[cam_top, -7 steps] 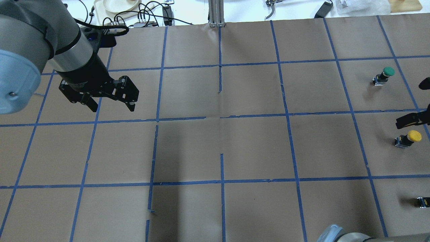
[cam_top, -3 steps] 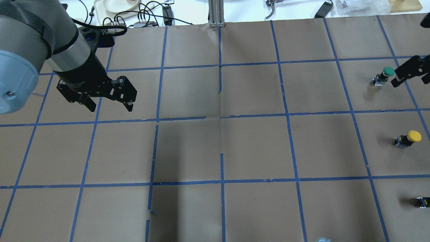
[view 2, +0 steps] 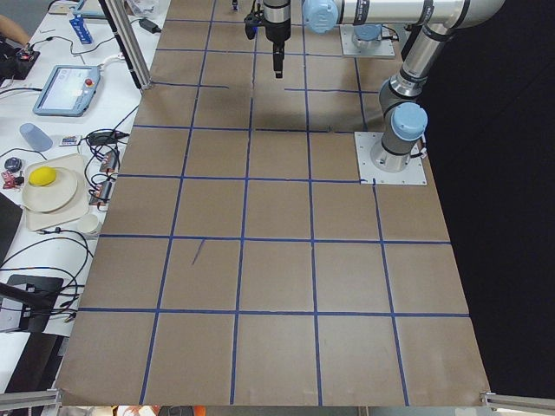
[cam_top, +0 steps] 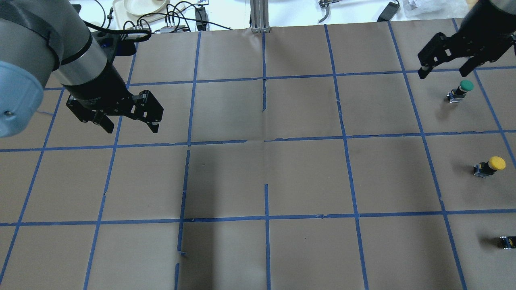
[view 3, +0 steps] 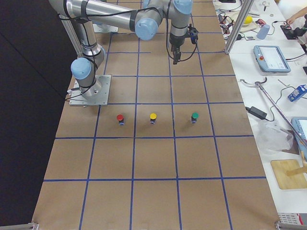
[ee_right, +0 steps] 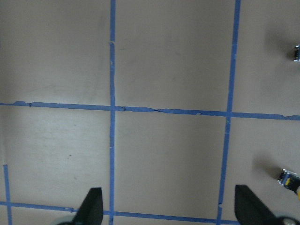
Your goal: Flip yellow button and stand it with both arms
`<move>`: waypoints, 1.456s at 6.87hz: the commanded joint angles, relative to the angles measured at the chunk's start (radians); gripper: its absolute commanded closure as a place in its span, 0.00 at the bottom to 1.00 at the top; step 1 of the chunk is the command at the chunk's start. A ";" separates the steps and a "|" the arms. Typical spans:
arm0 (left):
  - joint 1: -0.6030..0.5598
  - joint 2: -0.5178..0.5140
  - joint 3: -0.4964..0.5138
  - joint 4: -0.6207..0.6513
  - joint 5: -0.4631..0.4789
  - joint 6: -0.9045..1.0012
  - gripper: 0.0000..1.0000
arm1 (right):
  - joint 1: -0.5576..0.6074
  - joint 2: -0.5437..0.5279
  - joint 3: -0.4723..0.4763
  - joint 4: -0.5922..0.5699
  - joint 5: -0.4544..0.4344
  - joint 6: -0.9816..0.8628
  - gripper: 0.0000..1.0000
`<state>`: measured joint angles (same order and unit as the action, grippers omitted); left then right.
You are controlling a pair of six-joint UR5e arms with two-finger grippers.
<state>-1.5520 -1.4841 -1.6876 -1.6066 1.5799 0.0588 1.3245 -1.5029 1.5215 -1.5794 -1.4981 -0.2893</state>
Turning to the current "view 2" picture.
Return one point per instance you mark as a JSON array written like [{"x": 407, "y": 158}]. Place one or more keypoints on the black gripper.
[{"x": 277, "y": 31}]

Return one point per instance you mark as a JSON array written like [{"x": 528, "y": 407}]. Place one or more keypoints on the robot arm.
[{"x": 405, "y": 120}]

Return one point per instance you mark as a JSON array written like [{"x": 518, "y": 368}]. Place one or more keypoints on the black stand base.
[{"x": 27, "y": 302}]

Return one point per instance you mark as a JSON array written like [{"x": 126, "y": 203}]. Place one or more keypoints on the black power adapter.
[{"x": 149, "y": 26}]

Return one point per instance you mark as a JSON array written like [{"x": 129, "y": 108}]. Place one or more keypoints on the teach pendant tablet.
[{"x": 68, "y": 91}]

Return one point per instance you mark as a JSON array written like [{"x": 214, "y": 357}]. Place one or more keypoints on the beige tray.
[{"x": 74, "y": 209}]

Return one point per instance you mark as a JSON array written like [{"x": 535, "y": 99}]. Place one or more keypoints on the blue plastic cup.
[{"x": 37, "y": 139}]

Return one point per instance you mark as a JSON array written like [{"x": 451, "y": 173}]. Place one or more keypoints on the white paper cup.
[{"x": 89, "y": 225}]

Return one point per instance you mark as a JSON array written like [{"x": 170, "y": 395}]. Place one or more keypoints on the yellow lemon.
[{"x": 42, "y": 176}]

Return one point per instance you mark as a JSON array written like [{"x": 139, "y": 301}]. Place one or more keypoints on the beige plate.
[{"x": 53, "y": 196}]

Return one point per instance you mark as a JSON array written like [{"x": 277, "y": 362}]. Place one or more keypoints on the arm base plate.
[
  {"x": 376, "y": 166},
  {"x": 374, "y": 43}
]

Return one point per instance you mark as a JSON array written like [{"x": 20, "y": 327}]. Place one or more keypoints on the aluminium frame post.
[{"x": 121, "y": 27}]

